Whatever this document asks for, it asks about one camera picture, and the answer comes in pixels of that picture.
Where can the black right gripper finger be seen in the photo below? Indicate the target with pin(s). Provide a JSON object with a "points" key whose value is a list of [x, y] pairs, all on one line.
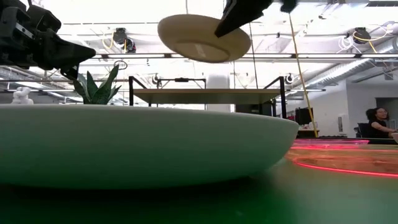
{"points": [[242, 12]]}

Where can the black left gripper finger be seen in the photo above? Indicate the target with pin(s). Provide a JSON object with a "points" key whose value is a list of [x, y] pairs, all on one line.
{"points": [[62, 51], [71, 72]]}

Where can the white round plate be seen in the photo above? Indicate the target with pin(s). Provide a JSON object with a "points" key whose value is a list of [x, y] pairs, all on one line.
{"points": [[192, 40], [140, 146]]}

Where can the pink translucent plate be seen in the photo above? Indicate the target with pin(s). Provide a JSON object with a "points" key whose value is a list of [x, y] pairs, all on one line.
{"points": [[329, 142], [342, 161]]}

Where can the green plant in white pot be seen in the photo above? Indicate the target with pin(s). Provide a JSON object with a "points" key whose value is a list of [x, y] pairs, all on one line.
{"points": [[98, 91]]}

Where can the white figurine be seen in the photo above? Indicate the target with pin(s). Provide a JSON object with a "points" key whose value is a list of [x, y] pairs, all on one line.
{"points": [[21, 98]]}

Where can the black ceiling light track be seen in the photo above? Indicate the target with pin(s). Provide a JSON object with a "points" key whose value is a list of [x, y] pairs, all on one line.
{"points": [[326, 56]]}

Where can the black cabinet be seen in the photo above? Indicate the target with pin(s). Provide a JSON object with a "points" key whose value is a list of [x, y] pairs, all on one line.
{"points": [[255, 109]]}

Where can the black computer monitor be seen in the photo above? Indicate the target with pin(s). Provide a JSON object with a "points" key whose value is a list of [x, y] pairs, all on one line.
{"points": [[304, 115]]}

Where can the black office chair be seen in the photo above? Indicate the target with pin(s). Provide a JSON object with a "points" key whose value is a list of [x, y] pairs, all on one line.
{"points": [[362, 130]]}

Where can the person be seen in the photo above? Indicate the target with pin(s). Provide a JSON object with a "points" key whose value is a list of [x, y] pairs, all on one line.
{"points": [[377, 127]]}

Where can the green table mat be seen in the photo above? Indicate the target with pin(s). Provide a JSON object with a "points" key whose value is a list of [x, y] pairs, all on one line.
{"points": [[311, 202]]}

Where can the silver air duct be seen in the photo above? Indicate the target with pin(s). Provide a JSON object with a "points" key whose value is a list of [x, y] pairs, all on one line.
{"points": [[357, 67]]}

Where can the wooden shelf with black frame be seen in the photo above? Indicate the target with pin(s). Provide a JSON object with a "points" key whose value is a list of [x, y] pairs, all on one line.
{"points": [[202, 96]]}

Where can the black aluminium table frame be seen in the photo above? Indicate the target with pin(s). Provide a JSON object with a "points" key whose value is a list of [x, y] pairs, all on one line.
{"points": [[382, 141]]}

